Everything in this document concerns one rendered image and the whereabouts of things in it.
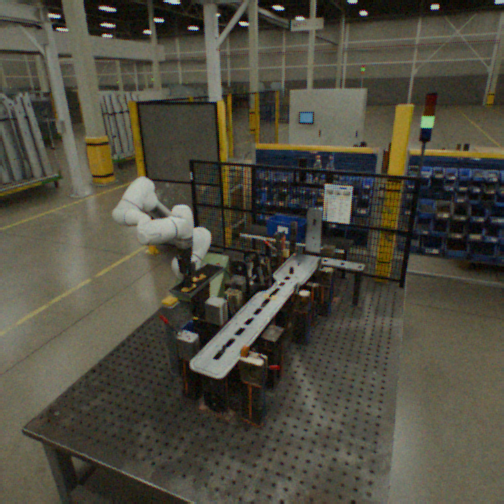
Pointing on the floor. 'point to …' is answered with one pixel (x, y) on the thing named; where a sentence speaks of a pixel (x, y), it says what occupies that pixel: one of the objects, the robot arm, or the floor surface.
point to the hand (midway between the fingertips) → (188, 281)
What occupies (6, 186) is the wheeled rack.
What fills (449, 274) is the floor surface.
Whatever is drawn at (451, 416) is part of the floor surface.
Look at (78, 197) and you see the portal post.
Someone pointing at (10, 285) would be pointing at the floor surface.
